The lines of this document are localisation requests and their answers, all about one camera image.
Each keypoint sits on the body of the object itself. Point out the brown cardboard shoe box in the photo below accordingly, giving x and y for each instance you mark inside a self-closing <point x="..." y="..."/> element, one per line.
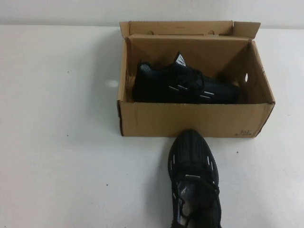
<point x="190" y="121"/>

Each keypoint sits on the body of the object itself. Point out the black knit sneaker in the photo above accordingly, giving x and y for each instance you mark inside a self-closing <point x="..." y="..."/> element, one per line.
<point x="194" y="154"/>
<point x="166" y="85"/>

